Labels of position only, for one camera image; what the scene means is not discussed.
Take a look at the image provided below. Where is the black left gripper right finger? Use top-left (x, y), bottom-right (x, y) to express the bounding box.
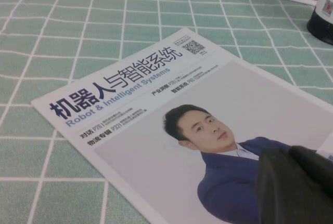
top-left (289, 145), bottom-right (333, 202)

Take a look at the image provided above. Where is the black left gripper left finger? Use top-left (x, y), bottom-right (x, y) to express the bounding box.
top-left (256, 147), bottom-right (333, 224)

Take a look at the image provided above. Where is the black mesh pen holder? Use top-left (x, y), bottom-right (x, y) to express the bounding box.
top-left (306, 0), bottom-right (333, 45)

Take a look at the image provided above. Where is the robot magazine with man portrait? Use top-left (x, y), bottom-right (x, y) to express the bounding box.
top-left (30, 28), bottom-right (333, 224)

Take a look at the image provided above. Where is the green grid tablecloth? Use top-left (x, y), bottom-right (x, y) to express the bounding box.
top-left (0, 0), bottom-right (333, 224)

